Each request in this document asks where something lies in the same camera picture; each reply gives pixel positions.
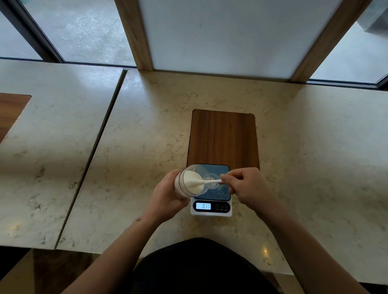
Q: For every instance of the person's left hand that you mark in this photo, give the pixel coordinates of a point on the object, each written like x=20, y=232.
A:
x=163, y=200

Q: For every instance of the person's right hand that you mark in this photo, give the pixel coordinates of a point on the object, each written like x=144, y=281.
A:
x=251, y=187

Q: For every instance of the person's left thumb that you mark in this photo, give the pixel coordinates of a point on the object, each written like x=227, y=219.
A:
x=171, y=177

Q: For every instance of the person's right thumb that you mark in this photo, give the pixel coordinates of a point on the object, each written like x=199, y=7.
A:
x=227, y=179

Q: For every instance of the clear plastic cup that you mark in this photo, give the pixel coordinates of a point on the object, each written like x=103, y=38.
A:
x=182, y=189

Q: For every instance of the white plastic spoon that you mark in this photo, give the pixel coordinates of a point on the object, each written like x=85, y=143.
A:
x=209, y=181

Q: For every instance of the person's left forearm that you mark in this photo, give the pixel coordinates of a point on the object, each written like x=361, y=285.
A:
x=121, y=257

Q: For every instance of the person's right forearm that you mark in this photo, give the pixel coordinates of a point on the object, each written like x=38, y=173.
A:
x=306, y=248

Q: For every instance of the small clear glass bowl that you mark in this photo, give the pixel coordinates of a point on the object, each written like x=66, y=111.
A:
x=215, y=185

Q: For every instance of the white powder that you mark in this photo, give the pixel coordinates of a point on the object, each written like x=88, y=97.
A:
x=191, y=177

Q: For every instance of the white digital kitchen scale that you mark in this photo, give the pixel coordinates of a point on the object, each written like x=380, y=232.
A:
x=212, y=209

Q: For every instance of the brown wooden inlay panel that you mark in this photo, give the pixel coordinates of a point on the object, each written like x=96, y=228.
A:
x=222, y=137
x=10, y=110

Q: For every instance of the person's black clothing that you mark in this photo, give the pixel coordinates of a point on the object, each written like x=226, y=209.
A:
x=197, y=269

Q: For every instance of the wooden window post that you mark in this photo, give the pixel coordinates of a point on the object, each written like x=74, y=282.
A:
x=327, y=39
x=135, y=33

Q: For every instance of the dark metal window frame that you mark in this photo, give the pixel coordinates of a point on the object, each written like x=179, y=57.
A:
x=348, y=83
x=33, y=30

